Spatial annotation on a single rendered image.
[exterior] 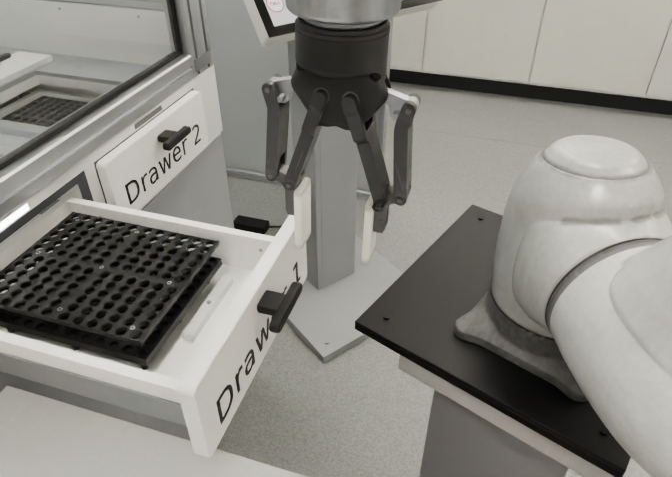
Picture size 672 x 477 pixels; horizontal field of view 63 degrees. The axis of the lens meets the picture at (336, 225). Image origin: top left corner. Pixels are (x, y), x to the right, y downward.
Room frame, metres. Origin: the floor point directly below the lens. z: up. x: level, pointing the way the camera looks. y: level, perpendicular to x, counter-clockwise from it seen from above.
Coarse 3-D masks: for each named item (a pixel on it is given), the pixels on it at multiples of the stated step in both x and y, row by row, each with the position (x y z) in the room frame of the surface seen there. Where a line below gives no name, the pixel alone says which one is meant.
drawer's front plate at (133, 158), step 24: (192, 96) 0.94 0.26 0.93; (168, 120) 0.86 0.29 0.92; (192, 120) 0.93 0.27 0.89; (120, 144) 0.76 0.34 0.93; (144, 144) 0.79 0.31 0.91; (192, 144) 0.92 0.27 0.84; (120, 168) 0.72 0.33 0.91; (144, 168) 0.77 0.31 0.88; (168, 168) 0.83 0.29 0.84; (120, 192) 0.71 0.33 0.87; (144, 192) 0.76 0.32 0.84
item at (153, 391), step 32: (32, 224) 0.59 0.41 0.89; (160, 224) 0.61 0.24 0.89; (192, 224) 0.59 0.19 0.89; (0, 256) 0.53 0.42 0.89; (224, 256) 0.58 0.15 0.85; (256, 256) 0.56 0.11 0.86; (0, 352) 0.39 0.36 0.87; (32, 352) 0.38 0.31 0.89; (64, 352) 0.37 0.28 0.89; (96, 352) 0.42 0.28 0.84; (160, 352) 0.42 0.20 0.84; (192, 352) 0.42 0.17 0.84; (64, 384) 0.37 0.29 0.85; (96, 384) 0.35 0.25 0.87; (128, 384) 0.34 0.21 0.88; (160, 384) 0.33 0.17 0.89; (160, 416) 0.33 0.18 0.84
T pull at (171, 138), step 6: (186, 126) 0.85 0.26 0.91; (162, 132) 0.83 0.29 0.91; (168, 132) 0.83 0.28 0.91; (174, 132) 0.83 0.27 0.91; (180, 132) 0.83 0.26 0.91; (186, 132) 0.84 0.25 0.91; (162, 138) 0.82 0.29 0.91; (168, 138) 0.81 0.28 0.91; (174, 138) 0.81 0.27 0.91; (180, 138) 0.82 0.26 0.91; (168, 144) 0.79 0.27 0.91; (174, 144) 0.80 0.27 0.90; (168, 150) 0.79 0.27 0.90
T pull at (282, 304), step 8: (296, 288) 0.45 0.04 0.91; (264, 296) 0.44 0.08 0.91; (272, 296) 0.44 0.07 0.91; (280, 296) 0.44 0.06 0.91; (288, 296) 0.44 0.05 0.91; (296, 296) 0.44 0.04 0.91; (264, 304) 0.43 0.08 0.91; (272, 304) 0.43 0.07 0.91; (280, 304) 0.42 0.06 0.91; (288, 304) 0.42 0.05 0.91; (264, 312) 0.42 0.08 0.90; (272, 312) 0.42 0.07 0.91; (280, 312) 0.41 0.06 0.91; (288, 312) 0.42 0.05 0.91; (272, 320) 0.40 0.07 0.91; (280, 320) 0.40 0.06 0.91; (272, 328) 0.39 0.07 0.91; (280, 328) 0.40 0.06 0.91
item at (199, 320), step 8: (224, 280) 0.53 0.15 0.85; (232, 280) 0.54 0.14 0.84; (216, 288) 0.52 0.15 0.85; (224, 288) 0.52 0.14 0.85; (208, 296) 0.50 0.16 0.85; (216, 296) 0.50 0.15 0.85; (208, 304) 0.49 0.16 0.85; (216, 304) 0.49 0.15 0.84; (200, 312) 0.48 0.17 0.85; (208, 312) 0.48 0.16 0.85; (192, 320) 0.46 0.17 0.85; (200, 320) 0.46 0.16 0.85; (192, 328) 0.45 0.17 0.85; (200, 328) 0.46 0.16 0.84; (184, 336) 0.44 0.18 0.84; (192, 336) 0.44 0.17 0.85
